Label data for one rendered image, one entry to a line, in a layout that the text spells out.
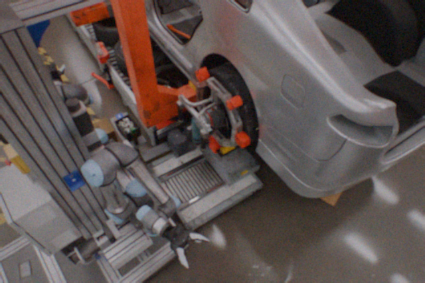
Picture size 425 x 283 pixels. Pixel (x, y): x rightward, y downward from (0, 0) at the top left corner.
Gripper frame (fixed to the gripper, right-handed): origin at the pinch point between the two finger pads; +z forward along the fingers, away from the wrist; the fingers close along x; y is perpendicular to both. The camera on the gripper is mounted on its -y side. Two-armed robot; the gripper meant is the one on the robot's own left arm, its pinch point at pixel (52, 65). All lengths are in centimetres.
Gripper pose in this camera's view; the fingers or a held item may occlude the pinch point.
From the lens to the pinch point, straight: 241.8
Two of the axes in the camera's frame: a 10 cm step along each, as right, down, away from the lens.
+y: -1.4, 6.6, 7.4
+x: 9.0, -2.3, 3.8
